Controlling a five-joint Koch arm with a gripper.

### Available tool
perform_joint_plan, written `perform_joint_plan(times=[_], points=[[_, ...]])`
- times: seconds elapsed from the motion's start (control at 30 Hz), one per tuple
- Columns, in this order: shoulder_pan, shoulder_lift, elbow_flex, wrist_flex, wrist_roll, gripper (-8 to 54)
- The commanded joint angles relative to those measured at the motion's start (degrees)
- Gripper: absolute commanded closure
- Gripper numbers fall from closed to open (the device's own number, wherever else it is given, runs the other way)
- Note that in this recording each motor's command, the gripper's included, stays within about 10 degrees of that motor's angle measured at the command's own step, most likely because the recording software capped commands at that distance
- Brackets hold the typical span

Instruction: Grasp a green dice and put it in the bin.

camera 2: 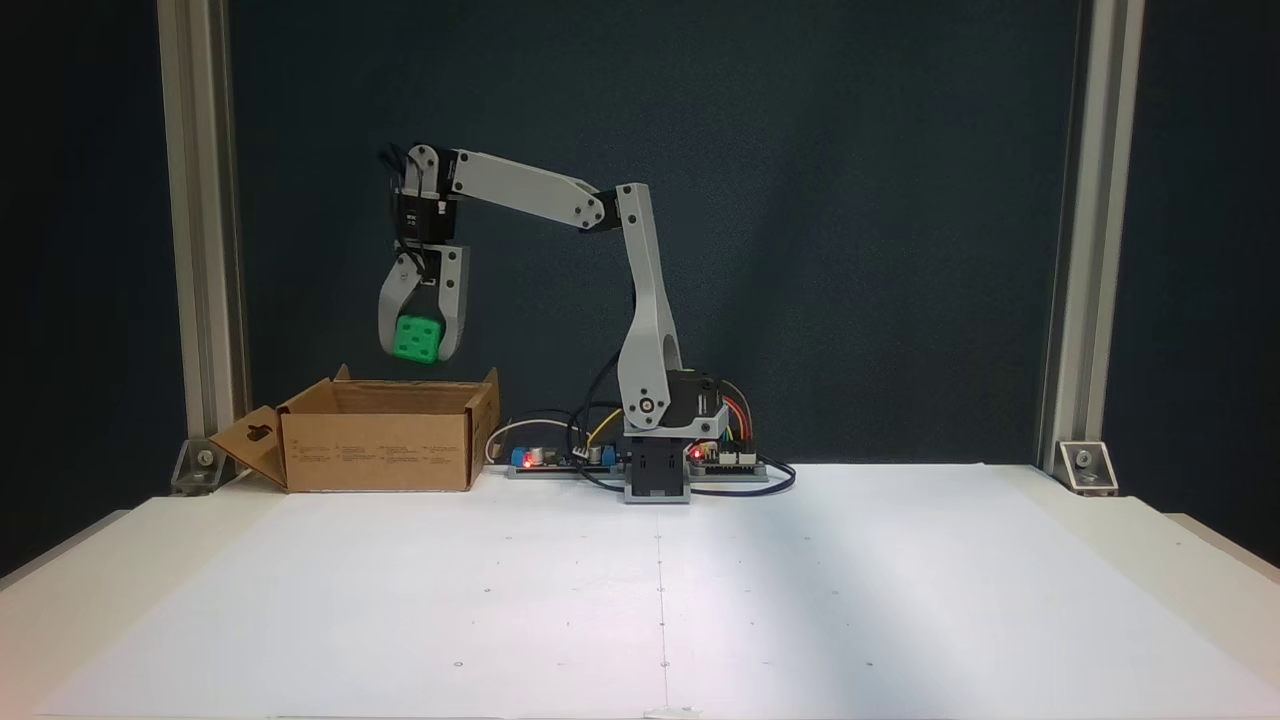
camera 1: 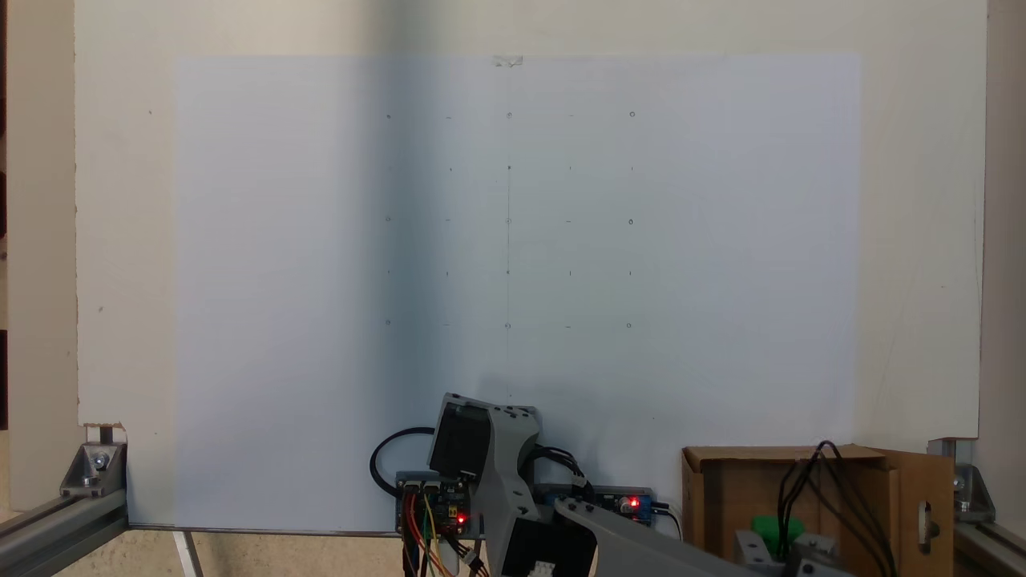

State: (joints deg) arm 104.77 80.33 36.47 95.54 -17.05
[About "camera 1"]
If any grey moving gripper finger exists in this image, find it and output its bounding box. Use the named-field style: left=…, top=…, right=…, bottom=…
left=736, top=531, right=782, bottom=571

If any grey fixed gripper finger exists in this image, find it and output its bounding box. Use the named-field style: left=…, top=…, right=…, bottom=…
left=790, top=535, right=850, bottom=577

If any green die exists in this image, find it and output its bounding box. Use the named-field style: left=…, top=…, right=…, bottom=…
left=752, top=515, right=805, bottom=559

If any brown cardboard box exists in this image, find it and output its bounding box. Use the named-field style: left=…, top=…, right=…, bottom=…
left=681, top=445, right=956, bottom=577

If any blue circuit board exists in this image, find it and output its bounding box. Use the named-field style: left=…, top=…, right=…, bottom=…
left=535, top=484, right=655, bottom=530

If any black motor cable bundle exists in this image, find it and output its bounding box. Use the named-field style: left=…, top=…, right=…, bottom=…
left=521, top=441, right=899, bottom=577

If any metal corner bracket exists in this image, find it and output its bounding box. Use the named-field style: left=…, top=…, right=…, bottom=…
left=930, top=438, right=996, bottom=523
left=60, top=441, right=127, bottom=498

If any aluminium frame post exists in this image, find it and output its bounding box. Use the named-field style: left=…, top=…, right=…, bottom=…
left=954, top=519, right=1026, bottom=577
left=0, top=487, right=129, bottom=577

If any circuit board with jumper wires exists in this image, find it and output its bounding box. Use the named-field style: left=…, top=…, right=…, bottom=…
left=396, top=471, right=483, bottom=536

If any dark power cable loop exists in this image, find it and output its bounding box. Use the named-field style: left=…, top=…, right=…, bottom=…
left=370, top=426, right=438, bottom=499

